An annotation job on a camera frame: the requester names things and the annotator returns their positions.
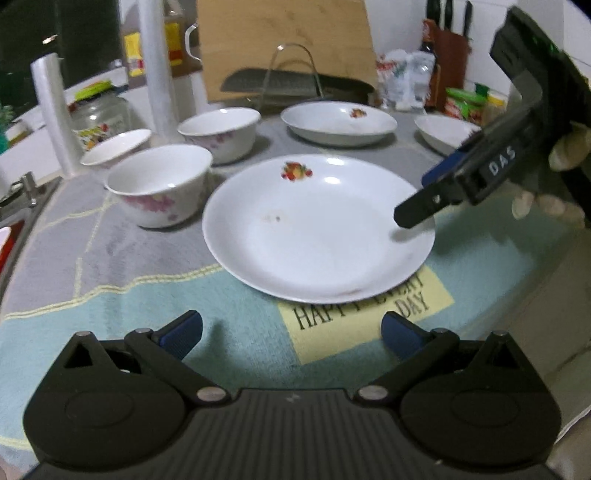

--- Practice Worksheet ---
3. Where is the glass jar green lid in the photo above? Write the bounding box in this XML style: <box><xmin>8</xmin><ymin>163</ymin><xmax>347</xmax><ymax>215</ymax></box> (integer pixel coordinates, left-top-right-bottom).
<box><xmin>69</xmin><ymin>80</ymin><xmax>132</xmax><ymax>153</ymax></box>

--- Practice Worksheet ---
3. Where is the white plate fruit print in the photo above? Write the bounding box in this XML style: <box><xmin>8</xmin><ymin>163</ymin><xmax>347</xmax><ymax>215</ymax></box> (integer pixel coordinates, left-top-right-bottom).
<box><xmin>280</xmin><ymin>102</ymin><xmax>399</xmax><ymax>147</ymax></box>
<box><xmin>414</xmin><ymin>114</ymin><xmax>483</xmax><ymax>157</ymax></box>
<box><xmin>202</xmin><ymin>154</ymin><xmax>437</xmax><ymax>303</ymax></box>

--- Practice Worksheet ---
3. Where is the dark soy sauce bottle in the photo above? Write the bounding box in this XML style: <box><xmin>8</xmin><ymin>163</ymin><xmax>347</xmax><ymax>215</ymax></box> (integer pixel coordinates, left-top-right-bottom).
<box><xmin>418</xmin><ymin>18</ymin><xmax>439</xmax><ymax>112</ymax></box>

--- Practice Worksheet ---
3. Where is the white printed packet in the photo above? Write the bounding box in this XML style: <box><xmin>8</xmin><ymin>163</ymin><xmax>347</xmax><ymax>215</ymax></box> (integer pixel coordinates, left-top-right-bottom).
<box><xmin>402</xmin><ymin>51</ymin><xmax>437</xmax><ymax>112</ymax></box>

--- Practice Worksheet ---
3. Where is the yellow lidded jar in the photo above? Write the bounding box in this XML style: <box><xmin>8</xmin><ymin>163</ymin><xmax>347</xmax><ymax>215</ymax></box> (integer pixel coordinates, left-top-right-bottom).
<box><xmin>485</xmin><ymin>90</ymin><xmax>509</xmax><ymax>125</ymax></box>

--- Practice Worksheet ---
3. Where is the metal sink fitting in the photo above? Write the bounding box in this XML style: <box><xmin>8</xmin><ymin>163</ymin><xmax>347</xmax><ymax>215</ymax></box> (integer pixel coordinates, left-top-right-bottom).
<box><xmin>0</xmin><ymin>172</ymin><xmax>51</xmax><ymax>208</ymax></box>

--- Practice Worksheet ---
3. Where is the grey teal patterned mat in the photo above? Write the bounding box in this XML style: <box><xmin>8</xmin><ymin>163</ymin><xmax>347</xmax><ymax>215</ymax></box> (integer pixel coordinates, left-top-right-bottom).
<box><xmin>0</xmin><ymin>108</ymin><xmax>573</xmax><ymax>480</ymax></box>

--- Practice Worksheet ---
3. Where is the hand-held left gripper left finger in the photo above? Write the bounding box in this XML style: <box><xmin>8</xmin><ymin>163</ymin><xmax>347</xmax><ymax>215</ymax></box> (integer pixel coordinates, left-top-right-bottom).
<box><xmin>59</xmin><ymin>310</ymin><xmax>232</xmax><ymax>408</ymax></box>

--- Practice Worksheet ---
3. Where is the tall plastic wrap roll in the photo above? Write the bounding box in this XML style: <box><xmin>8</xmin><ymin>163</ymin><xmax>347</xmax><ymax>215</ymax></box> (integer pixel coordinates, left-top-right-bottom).
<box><xmin>139</xmin><ymin>0</ymin><xmax>181</xmax><ymax>144</ymax></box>

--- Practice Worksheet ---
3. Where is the red green printed packet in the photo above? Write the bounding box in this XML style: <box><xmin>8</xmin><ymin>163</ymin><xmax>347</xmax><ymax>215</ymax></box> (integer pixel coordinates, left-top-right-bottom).
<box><xmin>376</xmin><ymin>51</ymin><xmax>407</xmax><ymax>109</ymax></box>

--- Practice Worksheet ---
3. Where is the cooking oil jug yellow label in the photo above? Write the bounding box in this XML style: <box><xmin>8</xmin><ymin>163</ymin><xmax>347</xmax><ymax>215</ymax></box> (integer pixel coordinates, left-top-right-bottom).
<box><xmin>121</xmin><ymin>0</ymin><xmax>204</xmax><ymax>88</ymax></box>

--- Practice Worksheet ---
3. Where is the metal wire rack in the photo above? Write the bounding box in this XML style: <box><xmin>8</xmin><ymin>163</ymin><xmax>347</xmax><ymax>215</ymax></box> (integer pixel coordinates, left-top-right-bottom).
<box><xmin>259</xmin><ymin>42</ymin><xmax>333</xmax><ymax>114</ymax></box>

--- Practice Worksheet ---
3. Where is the wooden cutting board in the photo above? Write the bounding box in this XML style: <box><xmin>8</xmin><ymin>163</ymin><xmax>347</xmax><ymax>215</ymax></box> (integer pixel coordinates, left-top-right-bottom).
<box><xmin>196</xmin><ymin>0</ymin><xmax>379</xmax><ymax>102</ymax></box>

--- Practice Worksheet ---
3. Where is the plain white bowl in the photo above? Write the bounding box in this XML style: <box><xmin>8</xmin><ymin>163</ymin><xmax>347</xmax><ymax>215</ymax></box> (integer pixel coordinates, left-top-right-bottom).
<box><xmin>80</xmin><ymin>129</ymin><xmax>153</xmax><ymax>174</ymax></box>

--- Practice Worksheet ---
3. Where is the short plastic wrap roll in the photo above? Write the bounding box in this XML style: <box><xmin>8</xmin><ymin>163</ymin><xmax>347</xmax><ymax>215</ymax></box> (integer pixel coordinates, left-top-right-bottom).
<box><xmin>30</xmin><ymin>52</ymin><xmax>81</xmax><ymax>176</ymax></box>

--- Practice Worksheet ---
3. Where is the green lidded jar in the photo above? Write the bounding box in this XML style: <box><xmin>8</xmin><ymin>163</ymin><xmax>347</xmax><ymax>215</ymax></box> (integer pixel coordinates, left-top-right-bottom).
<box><xmin>444</xmin><ymin>85</ymin><xmax>490</xmax><ymax>127</ymax></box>

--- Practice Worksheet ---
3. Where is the white floral bowl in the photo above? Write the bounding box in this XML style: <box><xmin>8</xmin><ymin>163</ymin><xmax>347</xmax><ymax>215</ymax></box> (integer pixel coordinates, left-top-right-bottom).
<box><xmin>104</xmin><ymin>144</ymin><xmax>213</xmax><ymax>229</ymax></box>
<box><xmin>178</xmin><ymin>107</ymin><xmax>262</xmax><ymax>165</ymax></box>

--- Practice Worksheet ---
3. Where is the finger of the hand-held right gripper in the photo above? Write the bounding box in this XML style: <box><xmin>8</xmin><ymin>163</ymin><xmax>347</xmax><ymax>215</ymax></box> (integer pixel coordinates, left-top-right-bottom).
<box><xmin>394</xmin><ymin>178</ymin><xmax>467</xmax><ymax>230</ymax></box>
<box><xmin>421</xmin><ymin>131</ymin><xmax>485</xmax><ymax>188</ymax></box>

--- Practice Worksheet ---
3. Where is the person's right hand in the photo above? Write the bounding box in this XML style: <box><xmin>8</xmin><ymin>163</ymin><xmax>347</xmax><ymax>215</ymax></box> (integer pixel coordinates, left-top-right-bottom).
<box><xmin>512</xmin><ymin>122</ymin><xmax>591</xmax><ymax>228</ymax></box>

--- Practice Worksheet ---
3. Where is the brown knife block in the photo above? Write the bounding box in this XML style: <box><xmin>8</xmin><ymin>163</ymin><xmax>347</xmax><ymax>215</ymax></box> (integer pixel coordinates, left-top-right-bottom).
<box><xmin>434</xmin><ymin>28</ymin><xmax>474</xmax><ymax>112</ymax></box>

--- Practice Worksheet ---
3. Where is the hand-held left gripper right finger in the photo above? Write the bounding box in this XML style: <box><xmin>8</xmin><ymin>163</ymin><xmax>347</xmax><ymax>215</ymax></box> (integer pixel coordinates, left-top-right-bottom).
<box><xmin>353</xmin><ymin>311</ymin><xmax>532</xmax><ymax>408</ymax></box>

